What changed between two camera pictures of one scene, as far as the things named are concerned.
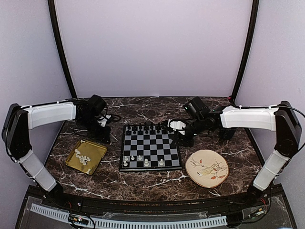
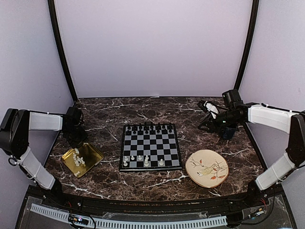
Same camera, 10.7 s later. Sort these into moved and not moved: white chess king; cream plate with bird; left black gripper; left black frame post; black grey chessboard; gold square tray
Moved: gold square tray; left black gripper
Not moved: left black frame post; white chess king; black grey chessboard; cream plate with bird
